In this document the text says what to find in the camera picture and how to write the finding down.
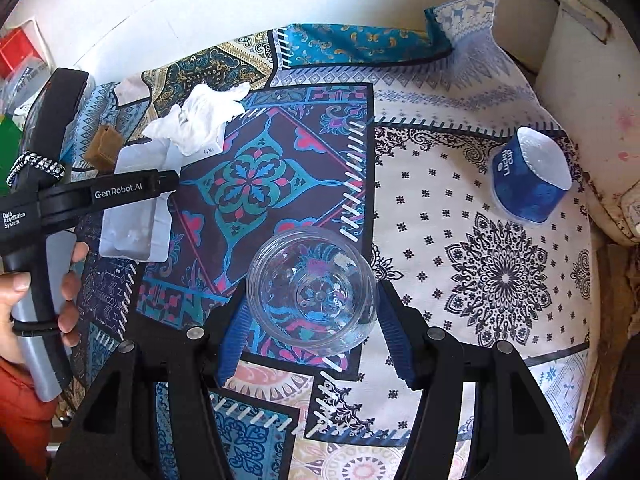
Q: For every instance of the white rusty appliance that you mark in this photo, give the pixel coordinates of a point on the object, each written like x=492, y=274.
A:
x=590, y=110

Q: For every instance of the clear plastic container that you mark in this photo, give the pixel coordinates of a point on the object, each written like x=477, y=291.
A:
x=22, y=87

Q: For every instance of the patterned patchwork blanket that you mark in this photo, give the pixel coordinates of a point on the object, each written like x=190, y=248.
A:
x=450, y=260

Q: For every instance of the small brown cardboard box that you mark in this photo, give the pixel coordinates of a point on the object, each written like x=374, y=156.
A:
x=102, y=147

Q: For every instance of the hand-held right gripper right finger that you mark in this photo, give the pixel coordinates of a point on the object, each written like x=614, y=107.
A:
x=397, y=340

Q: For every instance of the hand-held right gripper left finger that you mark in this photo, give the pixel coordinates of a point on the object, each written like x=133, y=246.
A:
x=236, y=342

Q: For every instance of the crumpled white tissue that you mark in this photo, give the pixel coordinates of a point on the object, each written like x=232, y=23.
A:
x=200, y=115

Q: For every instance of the person's orange clothing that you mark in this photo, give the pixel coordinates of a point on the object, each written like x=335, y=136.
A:
x=25, y=400

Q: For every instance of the blue yogurt cup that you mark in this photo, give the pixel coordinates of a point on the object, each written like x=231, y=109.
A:
x=525, y=185

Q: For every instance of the person's left hand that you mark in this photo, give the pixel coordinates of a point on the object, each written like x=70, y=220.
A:
x=70, y=305

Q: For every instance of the clear plastic blister tray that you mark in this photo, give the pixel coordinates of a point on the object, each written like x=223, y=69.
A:
x=130, y=225

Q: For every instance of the green sheet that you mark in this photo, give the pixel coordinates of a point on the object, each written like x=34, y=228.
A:
x=10, y=150

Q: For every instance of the red box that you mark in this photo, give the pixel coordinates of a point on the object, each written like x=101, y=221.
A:
x=12, y=52

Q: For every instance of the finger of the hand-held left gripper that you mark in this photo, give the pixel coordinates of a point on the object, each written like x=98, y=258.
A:
x=162, y=182

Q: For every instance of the clear plastic cup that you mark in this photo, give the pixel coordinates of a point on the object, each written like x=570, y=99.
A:
x=310, y=290

